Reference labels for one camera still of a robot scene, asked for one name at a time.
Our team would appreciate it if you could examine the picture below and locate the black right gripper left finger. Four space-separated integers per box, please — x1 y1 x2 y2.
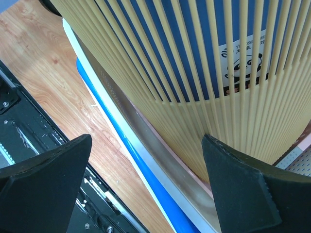
0 134 92 233

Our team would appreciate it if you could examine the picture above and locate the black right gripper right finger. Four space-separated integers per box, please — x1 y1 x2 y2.
202 135 311 233

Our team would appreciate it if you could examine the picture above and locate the yellow slatted basket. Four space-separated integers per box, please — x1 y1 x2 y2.
52 0 311 181

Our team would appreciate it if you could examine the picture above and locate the blue bucket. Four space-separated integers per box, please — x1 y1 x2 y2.
95 0 291 103

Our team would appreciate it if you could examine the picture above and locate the beige perforated basket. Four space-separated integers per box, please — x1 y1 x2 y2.
63 21 311 233

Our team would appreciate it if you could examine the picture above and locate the blue rimmed white tub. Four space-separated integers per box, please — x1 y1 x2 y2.
76 59 199 233

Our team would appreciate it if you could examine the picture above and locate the pink small tray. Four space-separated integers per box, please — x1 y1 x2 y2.
134 106 311 197

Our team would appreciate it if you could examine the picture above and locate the black mounting rail plate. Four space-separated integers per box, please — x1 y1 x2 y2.
0 64 147 233

